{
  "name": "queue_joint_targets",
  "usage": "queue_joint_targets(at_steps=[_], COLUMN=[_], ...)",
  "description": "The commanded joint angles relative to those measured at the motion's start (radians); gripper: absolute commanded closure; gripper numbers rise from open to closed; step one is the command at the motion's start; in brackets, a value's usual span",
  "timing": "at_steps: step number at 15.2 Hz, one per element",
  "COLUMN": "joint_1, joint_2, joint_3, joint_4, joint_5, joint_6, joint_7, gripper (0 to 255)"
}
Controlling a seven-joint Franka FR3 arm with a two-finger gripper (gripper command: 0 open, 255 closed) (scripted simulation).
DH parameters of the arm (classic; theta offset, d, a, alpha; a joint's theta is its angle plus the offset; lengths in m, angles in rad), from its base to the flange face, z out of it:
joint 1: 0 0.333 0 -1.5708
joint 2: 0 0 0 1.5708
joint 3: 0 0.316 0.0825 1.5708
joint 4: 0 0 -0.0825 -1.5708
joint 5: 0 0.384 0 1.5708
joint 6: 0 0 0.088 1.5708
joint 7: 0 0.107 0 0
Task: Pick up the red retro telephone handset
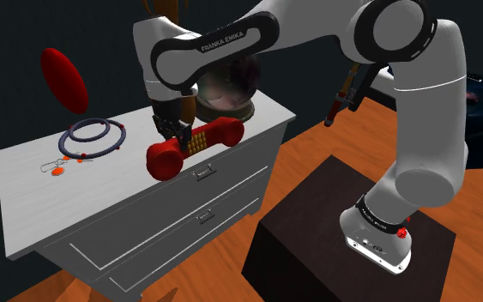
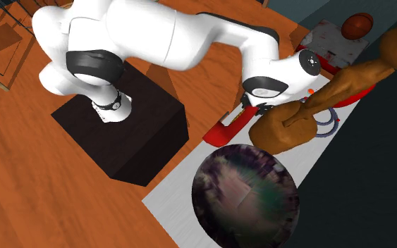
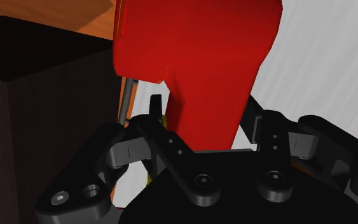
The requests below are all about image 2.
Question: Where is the orange brown ball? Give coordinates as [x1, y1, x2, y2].
[341, 12, 374, 41]

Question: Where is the red angled tool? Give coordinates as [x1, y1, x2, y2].
[202, 104, 260, 148]

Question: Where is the dark purple patterned ball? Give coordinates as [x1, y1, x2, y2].
[191, 144, 300, 248]

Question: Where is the dark robot stand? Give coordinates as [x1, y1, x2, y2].
[51, 61, 190, 187]

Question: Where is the grey blue coiled hose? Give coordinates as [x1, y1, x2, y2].
[313, 106, 341, 139]

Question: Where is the brown wooden figure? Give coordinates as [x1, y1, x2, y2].
[248, 13, 397, 156]

